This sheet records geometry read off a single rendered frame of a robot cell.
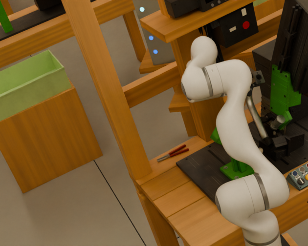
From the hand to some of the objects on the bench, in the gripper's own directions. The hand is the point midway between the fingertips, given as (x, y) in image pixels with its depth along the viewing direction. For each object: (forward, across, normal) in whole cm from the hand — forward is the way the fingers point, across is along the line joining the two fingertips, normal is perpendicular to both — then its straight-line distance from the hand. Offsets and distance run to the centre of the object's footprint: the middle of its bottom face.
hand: (254, 79), depth 255 cm
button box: (+8, +47, -3) cm, 48 cm away
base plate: (+27, +22, -19) cm, 39 cm away
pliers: (-23, +12, -52) cm, 58 cm away
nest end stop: (+7, +30, -13) cm, 34 cm away
